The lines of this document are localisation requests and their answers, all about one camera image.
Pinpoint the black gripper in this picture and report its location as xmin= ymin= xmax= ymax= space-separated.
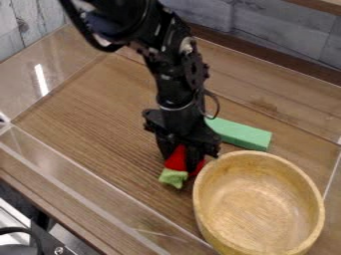
xmin=143 ymin=103 xmax=220 ymax=173

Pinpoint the black metal stand bracket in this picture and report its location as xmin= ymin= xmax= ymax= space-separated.
xmin=0 ymin=218 xmax=77 ymax=255

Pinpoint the green foam block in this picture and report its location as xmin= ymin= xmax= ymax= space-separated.
xmin=204 ymin=118 xmax=271 ymax=151

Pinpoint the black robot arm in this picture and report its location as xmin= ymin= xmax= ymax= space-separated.
xmin=58 ymin=0 xmax=220 ymax=173

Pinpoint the wooden bowl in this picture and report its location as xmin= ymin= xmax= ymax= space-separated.
xmin=192 ymin=150 xmax=324 ymax=255

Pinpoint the clear acrylic tray wall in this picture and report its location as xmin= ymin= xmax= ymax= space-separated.
xmin=0 ymin=27 xmax=341 ymax=255

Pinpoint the red plush strawberry green leaf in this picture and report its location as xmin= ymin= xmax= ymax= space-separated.
xmin=159 ymin=144 xmax=204 ymax=189

